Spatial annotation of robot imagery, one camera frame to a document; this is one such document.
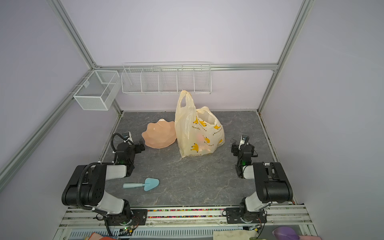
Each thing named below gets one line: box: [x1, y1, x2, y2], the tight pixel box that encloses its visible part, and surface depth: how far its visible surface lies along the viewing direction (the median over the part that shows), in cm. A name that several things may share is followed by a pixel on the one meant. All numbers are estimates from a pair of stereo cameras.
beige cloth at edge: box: [213, 229, 259, 240], surface depth 70 cm
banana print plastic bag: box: [175, 90, 226, 158], surface depth 88 cm
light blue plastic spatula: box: [123, 177, 160, 192], surface depth 85 cm
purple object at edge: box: [272, 226, 301, 240], surface depth 71 cm
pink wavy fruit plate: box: [141, 119, 177, 149], surface depth 107 cm
